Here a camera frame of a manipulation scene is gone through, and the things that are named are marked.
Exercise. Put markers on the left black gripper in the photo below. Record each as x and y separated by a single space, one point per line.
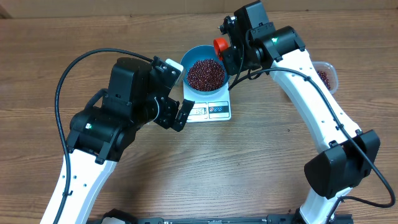
170 111

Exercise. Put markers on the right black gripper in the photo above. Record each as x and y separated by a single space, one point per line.
232 59

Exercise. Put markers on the red measuring scoop blue handle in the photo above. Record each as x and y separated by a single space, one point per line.
220 44

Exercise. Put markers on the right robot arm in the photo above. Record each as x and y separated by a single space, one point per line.
345 153

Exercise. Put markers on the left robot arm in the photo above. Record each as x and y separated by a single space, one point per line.
138 93

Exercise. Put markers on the white digital kitchen scale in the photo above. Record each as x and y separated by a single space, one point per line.
209 105

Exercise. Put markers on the red beans in bowl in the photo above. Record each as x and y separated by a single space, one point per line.
206 75

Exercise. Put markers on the blue bowl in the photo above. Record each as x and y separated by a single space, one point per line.
200 52

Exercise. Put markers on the red beans in container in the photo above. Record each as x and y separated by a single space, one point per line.
325 79

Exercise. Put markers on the clear plastic container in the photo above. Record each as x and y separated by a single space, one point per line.
332 74

